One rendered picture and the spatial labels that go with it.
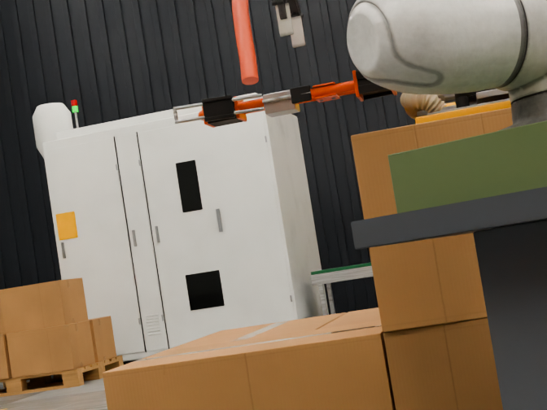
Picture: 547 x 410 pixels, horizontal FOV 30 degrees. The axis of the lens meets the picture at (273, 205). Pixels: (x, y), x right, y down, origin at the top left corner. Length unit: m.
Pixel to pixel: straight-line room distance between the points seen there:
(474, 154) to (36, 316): 7.71
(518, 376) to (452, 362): 0.59
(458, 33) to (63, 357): 7.64
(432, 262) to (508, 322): 0.59
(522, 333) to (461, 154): 0.27
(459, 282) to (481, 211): 0.71
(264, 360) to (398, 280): 0.32
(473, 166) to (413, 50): 0.17
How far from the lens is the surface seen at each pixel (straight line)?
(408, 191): 1.44
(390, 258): 2.04
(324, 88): 2.27
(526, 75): 1.49
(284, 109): 2.28
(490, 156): 1.39
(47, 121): 10.77
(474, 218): 1.35
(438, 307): 2.05
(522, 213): 1.33
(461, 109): 2.13
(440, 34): 1.39
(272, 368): 2.11
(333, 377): 2.09
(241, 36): 9.84
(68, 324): 8.82
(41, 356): 8.94
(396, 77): 1.41
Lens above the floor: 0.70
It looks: 4 degrees up
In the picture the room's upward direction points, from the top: 9 degrees counter-clockwise
